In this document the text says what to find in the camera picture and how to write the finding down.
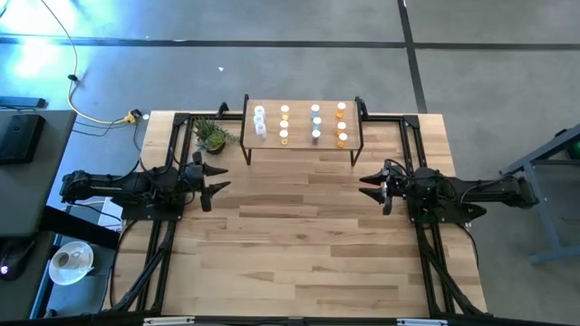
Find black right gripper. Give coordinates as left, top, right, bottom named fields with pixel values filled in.
left=358, top=158, right=413, bottom=216

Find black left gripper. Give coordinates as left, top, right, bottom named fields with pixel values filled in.
left=179, top=151, right=232, bottom=213

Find wooden shelf with black legs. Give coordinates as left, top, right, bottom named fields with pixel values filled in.
left=238, top=93, right=369, bottom=168

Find potted succulent plant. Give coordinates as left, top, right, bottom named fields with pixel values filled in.
left=192, top=116, right=239, bottom=156

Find white paper sheet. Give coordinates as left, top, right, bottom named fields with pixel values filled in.
left=97, top=198, right=126, bottom=230

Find black diagonal desk brace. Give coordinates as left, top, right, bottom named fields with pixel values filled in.
left=43, top=206, right=121, bottom=250

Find grey blue storage bin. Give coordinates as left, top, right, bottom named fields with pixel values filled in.
left=29, top=235, right=117, bottom=318

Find dark grey side desk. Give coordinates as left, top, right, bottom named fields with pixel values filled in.
left=0, top=108, right=78, bottom=321

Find black box device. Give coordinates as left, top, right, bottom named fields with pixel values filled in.
left=0, top=113, right=46, bottom=165

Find black flat bar device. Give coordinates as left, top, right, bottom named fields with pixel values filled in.
left=0, top=95, right=47, bottom=110

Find black computer mouse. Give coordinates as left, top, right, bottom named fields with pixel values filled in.
left=0, top=239, right=35, bottom=282

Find black cable bundle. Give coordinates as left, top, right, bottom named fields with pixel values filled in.
left=108, top=219, right=178, bottom=313
left=414, top=224, right=486, bottom=316

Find white clamp bracket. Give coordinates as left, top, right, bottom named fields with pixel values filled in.
left=397, top=318, right=449, bottom=326
left=143, top=316, right=196, bottom=326

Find grey metal table frame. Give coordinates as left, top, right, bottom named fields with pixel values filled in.
left=498, top=122, right=580, bottom=267

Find yellow floor cable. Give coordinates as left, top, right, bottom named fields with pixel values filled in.
left=40, top=0, right=137, bottom=126

